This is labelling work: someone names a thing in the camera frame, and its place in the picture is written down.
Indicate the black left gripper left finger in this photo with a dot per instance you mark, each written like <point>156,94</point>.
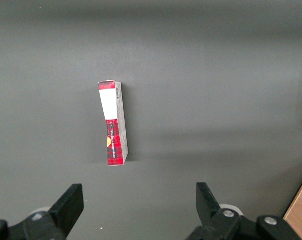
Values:
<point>63,215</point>

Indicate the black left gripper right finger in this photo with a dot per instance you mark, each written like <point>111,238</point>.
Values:
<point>216,220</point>

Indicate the wooden two-drawer cabinet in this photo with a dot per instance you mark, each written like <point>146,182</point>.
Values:
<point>301,212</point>

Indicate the red grey carton box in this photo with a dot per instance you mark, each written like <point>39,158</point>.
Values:
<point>113,125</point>

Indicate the dark grey table mat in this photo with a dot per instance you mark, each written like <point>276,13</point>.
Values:
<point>190,75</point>

